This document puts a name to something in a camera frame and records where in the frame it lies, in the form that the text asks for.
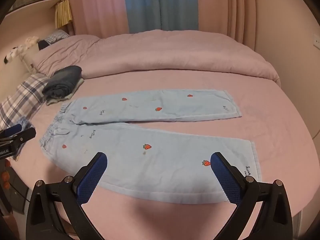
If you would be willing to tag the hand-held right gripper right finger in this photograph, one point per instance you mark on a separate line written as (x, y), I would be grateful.
(225, 177)

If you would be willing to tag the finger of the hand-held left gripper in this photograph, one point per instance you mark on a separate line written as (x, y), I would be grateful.
(11, 130)
(22, 137)

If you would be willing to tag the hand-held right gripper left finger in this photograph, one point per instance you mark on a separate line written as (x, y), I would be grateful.
(92, 177)

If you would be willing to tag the light blue strawberry pants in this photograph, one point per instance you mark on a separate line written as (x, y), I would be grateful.
(160, 170)

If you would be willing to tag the blue denim cloth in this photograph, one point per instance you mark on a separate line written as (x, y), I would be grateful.
(23, 122)

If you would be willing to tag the orange object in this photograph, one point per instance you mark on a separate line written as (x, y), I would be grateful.
(5, 177)

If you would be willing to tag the plaid pillow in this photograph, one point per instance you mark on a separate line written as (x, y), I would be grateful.
(21, 97)

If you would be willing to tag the pale green folded cloth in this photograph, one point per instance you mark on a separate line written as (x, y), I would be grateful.
(61, 99)

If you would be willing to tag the bed with pink sheet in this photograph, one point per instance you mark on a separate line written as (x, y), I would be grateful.
(262, 120)

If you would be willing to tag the dark blue folded clothes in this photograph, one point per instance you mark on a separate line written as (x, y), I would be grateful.
(63, 81)

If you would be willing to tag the white plush toy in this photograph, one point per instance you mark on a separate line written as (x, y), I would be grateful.
(17, 50)

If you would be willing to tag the pink pillow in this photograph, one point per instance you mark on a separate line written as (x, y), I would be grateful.
(67, 52)

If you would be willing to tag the blue checked pillow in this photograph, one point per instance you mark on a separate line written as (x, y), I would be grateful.
(53, 37)

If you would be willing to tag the yellow tasselled cloth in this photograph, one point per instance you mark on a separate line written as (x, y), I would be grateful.
(63, 12)

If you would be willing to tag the pink duvet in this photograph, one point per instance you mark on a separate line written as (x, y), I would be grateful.
(180, 52)

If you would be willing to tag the pink curtain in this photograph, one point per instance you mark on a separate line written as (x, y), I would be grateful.
(97, 5)
(225, 7)

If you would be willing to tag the blue curtain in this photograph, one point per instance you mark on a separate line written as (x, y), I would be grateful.
(160, 3)

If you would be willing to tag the white wall shelf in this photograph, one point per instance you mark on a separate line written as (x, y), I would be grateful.
(35, 3)

